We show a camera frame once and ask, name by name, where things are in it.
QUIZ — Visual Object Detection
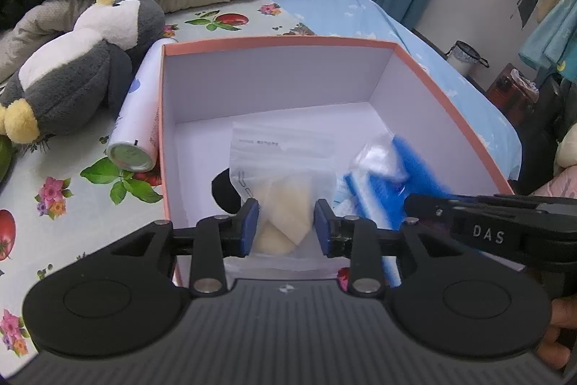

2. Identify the blue white plastic packet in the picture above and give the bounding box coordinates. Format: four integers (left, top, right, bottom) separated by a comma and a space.
330, 134, 454, 288

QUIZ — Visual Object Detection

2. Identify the clear bag white cloth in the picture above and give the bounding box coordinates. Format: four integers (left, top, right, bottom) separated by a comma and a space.
229, 122, 336, 256

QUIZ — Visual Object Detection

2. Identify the black white plush dog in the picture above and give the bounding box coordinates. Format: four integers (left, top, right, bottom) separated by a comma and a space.
211, 168, 243, 214

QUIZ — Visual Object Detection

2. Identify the person right hand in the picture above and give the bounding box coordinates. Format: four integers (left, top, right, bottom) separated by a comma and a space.
537, 296, 577, 369

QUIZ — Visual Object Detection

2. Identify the white spray can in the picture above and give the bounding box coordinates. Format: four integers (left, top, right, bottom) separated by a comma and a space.
107, 38, 175, 173

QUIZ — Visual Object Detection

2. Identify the dark red bag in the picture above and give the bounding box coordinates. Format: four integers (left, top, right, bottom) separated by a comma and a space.
486, 64, 539, 127

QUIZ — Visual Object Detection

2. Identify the fruit print table cloth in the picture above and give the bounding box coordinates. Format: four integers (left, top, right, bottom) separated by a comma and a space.
0, 1, 317, 368

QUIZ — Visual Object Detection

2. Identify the black white trash bin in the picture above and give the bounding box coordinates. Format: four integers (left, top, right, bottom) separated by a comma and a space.
446, 40, 490, 77

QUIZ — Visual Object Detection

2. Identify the grey white penguin plush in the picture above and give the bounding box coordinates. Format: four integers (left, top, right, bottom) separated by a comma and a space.
1, 0, 165, 145

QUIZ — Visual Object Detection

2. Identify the light blue bed sheet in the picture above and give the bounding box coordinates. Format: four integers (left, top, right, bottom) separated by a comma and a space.
265, 0, 524, 183

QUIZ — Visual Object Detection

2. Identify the green long plush cucumber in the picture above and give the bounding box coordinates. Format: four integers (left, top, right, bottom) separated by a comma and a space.
0, 135, 14, 182

